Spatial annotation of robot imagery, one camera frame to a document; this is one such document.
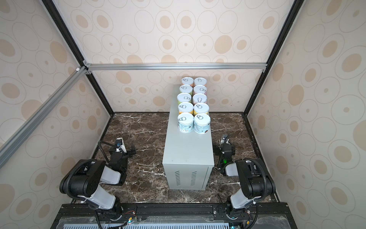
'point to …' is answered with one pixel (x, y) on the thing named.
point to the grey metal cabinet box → (188, 157)
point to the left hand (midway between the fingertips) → (127, 139)
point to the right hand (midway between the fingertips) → (225, 142)
